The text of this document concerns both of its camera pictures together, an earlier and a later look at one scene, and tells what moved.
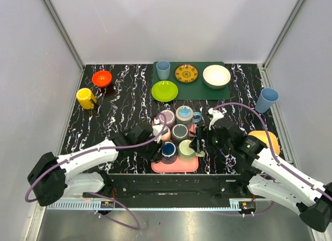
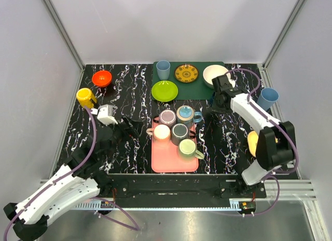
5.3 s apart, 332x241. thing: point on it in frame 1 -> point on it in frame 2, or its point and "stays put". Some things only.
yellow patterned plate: (185, 73) stays put
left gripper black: (154, 151) -> (124, 125)
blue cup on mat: (163, 67) stays put
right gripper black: (202, 133) -> (215, 106)
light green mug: (186, 153) stays put
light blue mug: (184, 115) stays put
